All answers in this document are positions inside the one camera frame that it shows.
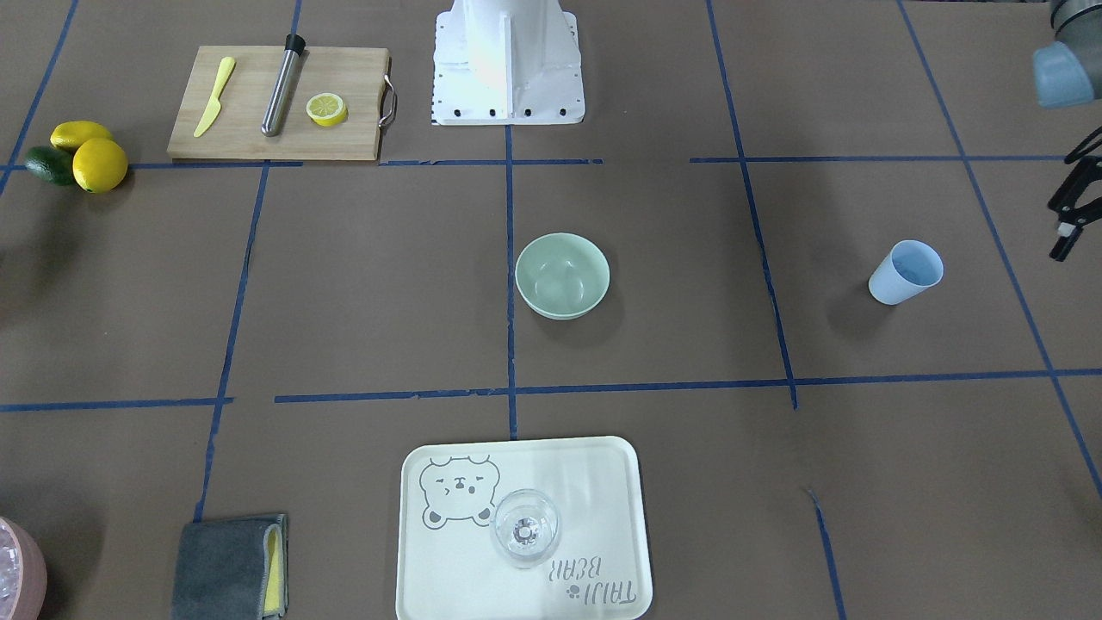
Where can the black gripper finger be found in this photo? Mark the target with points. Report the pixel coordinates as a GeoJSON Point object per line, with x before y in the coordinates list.
{"type": "Point", "coordinates": [1071, 222]}
{"type": "Point", "coordinates": [1083, 173]}

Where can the light blue plastic cup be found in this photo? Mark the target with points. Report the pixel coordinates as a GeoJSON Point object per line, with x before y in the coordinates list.
{"type": "Point", "coordinates": [909, 269]}

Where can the green bowl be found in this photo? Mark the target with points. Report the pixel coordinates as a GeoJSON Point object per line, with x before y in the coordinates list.
{"type": "Point", "coordinates": [562, 276]}

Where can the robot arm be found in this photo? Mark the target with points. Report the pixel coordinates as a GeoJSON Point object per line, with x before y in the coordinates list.
{"type": "Point", "coordinates": [1067, 73]}

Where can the pink bowl with ice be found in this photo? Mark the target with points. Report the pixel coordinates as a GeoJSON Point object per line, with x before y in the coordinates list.
{"type": "Point", "coordinates": [23, 573]}

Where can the clear wine glass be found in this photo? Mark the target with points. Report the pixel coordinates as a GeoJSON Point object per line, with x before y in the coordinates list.
{"type": "Point", "coordinates": [526, 528]}

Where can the cream bear tray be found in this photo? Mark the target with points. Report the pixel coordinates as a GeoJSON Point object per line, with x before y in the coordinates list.
{"type": "Point", "coordinates": [448, 566]}

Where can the wooden cutting board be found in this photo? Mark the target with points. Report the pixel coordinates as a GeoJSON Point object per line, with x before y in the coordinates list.
{"type": "Point", "coordinates": [357, 74]}

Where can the lemon half slice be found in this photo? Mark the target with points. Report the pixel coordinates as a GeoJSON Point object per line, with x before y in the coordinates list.
{"type": "Point", "coordinates": [327, 109]}

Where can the steel muddler rod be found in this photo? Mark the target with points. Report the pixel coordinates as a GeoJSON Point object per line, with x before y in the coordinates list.
{"type": "Point", "coordinates": [282, 91]}

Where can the yellow plastic knife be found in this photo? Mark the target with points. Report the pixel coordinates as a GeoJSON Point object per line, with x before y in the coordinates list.
{"type": "Point", "coordinates": [213, 105]}

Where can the grey folded cloth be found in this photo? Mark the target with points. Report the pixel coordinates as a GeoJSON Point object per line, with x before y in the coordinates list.
{"type": "Point", "coordinates": [234, 568]}

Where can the yellow lemon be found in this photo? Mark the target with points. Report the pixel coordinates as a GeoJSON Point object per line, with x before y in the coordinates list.
{"type": "Point", "coordinates": [99, 165]}
{"type": "Point", "coordinates": [69, 136]}

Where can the green lime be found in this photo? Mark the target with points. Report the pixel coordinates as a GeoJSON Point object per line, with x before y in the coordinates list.
{"type": "Point", "coordinates": [50, 164]}

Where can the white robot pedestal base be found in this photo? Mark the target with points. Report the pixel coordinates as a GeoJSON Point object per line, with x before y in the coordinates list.
{"type": "Point", "coordinates": [507, 63]}

